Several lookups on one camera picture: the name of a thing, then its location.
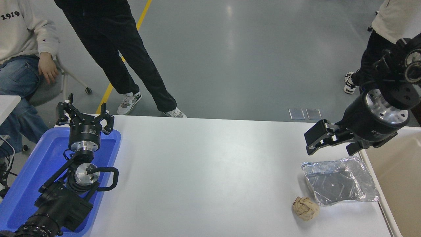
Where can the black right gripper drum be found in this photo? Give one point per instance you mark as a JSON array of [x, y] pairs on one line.
[[361, 121]]

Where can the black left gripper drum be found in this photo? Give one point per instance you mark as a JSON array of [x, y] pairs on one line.
[[85, 131]]

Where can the foil tray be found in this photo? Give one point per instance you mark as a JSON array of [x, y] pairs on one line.
[[338, 182]]

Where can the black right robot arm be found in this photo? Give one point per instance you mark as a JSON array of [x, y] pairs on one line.
[[399, 85]]

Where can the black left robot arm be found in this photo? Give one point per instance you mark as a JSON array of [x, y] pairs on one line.
[[59, 204]]

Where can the clear floor plate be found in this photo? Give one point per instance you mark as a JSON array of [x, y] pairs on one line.
[[314, 114], [297, 114]]

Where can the seated person's hand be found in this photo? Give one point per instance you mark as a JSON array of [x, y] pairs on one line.
[[47, 69]]

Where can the grey office chair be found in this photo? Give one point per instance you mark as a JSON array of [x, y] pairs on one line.
[[49, 90]]

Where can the large pale bin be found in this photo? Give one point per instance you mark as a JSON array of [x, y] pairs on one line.
[[398, 174]]

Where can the blue plastic tray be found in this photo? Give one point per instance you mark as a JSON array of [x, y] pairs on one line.
[[36, 164]]

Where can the small white side table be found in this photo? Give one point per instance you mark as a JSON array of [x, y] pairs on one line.
[[8, 103]]

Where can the crumpled tan paper ball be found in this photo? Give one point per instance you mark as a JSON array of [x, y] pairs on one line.
[[306, 209]]

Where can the standing person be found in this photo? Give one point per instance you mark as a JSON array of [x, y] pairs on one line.
[[111, 39]]

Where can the seated person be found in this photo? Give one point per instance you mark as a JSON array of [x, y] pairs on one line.
[[19, 39]]

